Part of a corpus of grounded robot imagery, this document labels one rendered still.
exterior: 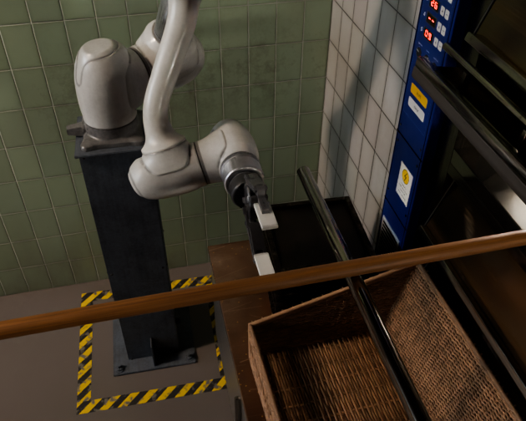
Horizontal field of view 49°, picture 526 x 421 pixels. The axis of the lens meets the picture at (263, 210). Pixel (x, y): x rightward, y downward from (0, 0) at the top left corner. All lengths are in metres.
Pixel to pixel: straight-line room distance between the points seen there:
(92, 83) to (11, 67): 0.54
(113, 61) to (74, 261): 1.23
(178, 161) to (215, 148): 0.09
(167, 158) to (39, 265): 1.48
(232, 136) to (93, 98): 0.50
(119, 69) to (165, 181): 0.45
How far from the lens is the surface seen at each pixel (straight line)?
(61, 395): 2.41
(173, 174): 1.28
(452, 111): 1.12
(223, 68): 2.15
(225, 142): 1.28
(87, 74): 1.64
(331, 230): 1.16
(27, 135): 2.26
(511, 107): 1.06
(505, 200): 1.32
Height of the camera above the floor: 1.96
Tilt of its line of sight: 41 degrees down
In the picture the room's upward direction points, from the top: straight up
